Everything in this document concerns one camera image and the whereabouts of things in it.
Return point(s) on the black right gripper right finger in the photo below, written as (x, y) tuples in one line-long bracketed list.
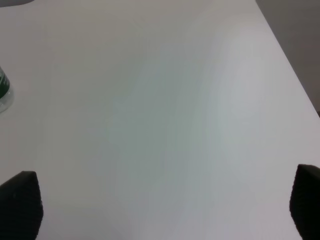
[(304, 204)]

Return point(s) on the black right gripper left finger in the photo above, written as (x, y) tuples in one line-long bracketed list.
[(21, 207)]

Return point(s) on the clear bottle green label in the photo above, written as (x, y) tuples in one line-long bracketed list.
[(6, 92)]

